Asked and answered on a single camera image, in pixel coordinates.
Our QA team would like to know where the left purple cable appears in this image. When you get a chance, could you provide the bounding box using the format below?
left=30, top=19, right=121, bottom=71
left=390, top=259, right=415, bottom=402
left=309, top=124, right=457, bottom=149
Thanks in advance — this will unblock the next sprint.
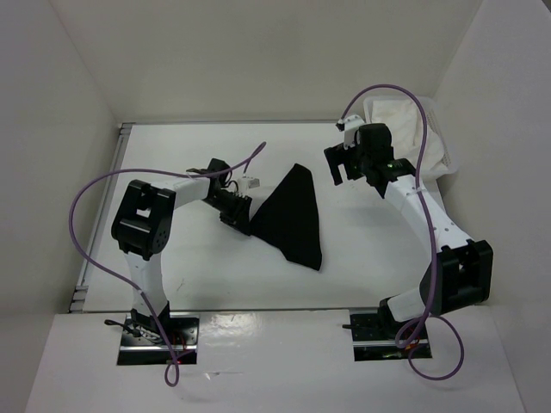
left=69, top=141, right=268, bottom=387

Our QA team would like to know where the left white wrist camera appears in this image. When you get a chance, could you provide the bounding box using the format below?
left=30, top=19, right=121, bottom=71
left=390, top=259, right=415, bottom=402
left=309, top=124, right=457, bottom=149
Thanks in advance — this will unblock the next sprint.
left=238, top=175, right=260, bottom=191

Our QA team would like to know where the white skirt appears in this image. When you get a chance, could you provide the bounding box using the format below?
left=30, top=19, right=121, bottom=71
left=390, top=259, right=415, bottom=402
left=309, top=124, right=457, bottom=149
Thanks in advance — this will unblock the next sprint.
left=370, top=100, right=446, bottom=179

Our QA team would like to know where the black skirt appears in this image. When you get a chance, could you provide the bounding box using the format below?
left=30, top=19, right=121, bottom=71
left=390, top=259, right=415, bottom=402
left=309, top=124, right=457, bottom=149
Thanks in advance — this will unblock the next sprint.
left=251, top=163, right=323, bottom=271

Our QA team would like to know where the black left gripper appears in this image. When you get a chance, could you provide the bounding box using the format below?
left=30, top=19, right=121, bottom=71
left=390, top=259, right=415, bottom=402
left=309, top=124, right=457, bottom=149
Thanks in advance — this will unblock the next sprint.
left=203, top=190, right=252, bottom=237

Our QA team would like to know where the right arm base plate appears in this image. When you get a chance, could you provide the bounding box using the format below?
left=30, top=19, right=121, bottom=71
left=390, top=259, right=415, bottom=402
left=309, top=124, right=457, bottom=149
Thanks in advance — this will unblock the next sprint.
left=342, top=311, right=432, bottom=362

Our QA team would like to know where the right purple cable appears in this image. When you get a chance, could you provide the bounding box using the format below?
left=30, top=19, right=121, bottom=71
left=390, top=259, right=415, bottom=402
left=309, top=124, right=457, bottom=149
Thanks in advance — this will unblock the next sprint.
left=341, top=83, right=466, bottom=381

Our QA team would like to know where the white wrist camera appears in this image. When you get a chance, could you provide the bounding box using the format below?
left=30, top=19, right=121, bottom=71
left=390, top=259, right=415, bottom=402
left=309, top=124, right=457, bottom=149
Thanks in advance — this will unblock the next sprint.
left=336, top=114, right=365, bottom=150
left=238, top=175, right=260, bottom=191

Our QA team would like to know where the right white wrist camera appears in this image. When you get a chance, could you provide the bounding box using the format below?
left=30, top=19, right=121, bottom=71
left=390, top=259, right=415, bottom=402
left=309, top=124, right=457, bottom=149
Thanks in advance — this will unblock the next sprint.
left=336, top=114, right=365, bottom=150

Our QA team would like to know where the white plastic laundry basket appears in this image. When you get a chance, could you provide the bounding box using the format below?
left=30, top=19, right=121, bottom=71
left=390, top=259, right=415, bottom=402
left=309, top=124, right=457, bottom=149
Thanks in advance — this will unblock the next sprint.
left=363, top=96, right=457, bottom=182

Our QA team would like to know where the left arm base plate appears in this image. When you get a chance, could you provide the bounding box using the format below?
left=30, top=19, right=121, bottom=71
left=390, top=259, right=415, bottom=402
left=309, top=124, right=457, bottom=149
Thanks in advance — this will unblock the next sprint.
left=113, top=312, right=200, bottom=366

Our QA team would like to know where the purple cable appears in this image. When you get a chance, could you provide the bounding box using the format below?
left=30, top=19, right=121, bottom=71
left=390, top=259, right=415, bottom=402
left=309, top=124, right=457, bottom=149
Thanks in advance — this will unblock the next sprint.
left=69, top=141, right=268, bottom=387
left=341, top=83, right=466, bottom=381

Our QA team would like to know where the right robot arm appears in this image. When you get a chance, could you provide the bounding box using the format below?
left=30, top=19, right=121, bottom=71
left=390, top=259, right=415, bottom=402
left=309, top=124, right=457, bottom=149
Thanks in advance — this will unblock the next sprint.
left=324, top=120, right=493, bottom=338

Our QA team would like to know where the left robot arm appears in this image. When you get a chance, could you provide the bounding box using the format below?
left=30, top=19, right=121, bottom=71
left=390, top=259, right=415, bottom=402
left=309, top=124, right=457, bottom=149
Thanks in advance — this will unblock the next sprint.
left=111, top=158, right=252, bottom=344

